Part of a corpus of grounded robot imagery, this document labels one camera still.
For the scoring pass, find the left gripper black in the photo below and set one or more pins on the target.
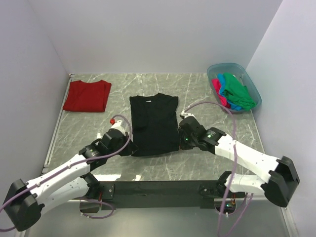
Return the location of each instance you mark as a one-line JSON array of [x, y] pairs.
[[132, 148]]

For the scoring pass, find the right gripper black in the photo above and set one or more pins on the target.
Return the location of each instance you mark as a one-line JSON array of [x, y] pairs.
[[183, 146]]

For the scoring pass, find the black t shirt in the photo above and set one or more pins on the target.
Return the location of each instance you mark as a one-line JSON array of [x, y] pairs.
[[154, 124]]

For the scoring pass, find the clear blue plastic bin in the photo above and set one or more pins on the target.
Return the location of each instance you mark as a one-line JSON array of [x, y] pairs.
[[242, 76]]

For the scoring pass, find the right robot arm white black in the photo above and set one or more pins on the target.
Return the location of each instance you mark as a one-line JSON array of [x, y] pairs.
[[275, 178]]

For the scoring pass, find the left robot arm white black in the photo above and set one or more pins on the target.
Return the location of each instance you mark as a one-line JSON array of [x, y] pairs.
[[26, 202]]

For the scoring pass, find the blue t shirt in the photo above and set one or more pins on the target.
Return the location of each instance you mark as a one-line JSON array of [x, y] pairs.
[[223, 83]]

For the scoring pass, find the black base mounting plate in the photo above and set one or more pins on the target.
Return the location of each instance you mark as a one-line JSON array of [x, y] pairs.
[[157, 194]]

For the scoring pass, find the folded red t shirt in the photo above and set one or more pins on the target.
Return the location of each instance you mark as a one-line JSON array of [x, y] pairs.
[[89, 97]]

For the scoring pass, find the pink t shirt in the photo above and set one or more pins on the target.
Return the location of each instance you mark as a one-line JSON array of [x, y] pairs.
[[217, 85]]

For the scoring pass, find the green t shirt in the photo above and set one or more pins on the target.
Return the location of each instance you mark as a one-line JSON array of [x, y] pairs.
[[238, 93]]

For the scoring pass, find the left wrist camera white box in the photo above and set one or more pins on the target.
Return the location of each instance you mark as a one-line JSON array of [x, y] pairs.
[[117, 124]]

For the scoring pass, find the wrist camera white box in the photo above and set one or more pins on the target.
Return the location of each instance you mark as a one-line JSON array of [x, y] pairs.
[[186, 114], [117, 124]]

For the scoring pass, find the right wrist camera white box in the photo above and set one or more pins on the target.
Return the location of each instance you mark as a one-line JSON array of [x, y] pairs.
[[186, 114]]

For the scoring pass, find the aluminium rail left edge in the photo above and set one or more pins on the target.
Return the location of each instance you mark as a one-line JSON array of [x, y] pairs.
[[52, 142]]

